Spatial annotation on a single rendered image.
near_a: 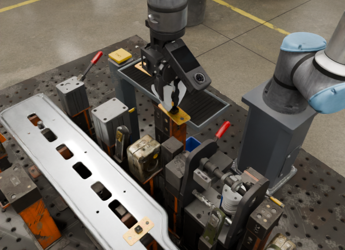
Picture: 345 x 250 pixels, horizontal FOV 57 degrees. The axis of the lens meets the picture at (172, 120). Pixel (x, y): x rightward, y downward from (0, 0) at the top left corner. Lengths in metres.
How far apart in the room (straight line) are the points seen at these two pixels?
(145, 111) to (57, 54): 1.99
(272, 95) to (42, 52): 2.82
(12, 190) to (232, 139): 0.93
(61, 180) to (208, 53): 2.50
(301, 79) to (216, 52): 2.43
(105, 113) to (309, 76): 0.60
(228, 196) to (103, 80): 1.19
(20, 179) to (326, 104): 0.86
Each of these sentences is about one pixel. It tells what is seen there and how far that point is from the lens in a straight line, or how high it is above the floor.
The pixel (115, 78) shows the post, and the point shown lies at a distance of 1.22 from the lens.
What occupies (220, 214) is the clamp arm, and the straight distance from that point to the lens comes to 0.81.
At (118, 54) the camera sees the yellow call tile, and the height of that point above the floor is 1.16.
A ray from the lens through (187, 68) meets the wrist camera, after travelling 0.63.
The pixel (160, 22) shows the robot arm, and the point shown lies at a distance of 0.61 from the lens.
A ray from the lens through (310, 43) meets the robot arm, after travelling 0.98.
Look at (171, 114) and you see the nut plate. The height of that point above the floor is 1.28.
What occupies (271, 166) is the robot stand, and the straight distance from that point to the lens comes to 1.22.
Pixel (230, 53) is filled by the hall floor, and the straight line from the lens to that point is 3.33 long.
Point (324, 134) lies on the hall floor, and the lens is 2.70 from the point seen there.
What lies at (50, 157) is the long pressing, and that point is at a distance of 1.10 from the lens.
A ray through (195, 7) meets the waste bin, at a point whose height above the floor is 0.23.
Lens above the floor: 1.81
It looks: 45 degrees down
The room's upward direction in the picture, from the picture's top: straight up
